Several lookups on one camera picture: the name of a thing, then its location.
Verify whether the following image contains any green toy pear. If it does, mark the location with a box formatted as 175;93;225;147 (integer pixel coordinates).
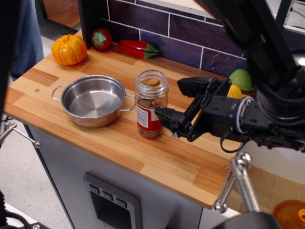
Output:
229;69;254;92

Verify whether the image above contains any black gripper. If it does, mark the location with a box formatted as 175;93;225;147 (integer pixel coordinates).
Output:
154;77;254;142

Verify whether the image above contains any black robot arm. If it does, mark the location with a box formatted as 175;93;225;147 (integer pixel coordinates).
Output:
155;0;305;152

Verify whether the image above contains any metal clamp screw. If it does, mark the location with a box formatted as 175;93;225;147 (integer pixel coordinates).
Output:
0;121;41;149
213;152;262;214

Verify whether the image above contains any stainless steel pot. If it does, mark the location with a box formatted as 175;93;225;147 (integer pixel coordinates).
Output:
51;75;136;128

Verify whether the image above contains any right metal clamp screw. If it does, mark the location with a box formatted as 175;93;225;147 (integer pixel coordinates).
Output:
213;152;262;214

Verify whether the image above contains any orange toy pumpkin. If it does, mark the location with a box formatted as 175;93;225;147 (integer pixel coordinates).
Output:
51;34;87;66

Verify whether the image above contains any yellow toy corn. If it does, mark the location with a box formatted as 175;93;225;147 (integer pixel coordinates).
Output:
227;85;243;99

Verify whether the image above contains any black foreground frame bar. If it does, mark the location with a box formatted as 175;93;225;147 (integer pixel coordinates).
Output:
0;0;29;229

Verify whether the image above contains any orange plastic lid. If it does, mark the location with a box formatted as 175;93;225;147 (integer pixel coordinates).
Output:
272;200;305;229

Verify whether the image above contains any clear plastic almond jar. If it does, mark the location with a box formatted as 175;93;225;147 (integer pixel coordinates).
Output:
135;70;169;139

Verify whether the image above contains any left metal clamp screw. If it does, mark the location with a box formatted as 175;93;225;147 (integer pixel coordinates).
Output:
0;121;41;149

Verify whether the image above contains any red toy tomato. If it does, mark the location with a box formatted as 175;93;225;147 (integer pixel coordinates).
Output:
91;28;112;50

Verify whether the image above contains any red toy chili pepper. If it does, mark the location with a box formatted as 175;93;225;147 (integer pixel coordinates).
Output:
118;39;159;59

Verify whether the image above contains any grey toy kitchen cabinet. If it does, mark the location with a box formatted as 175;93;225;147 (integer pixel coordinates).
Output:
26;127;236;229

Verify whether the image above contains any bystander blue jeans leg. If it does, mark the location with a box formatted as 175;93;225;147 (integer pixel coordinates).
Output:
10;0;44;81

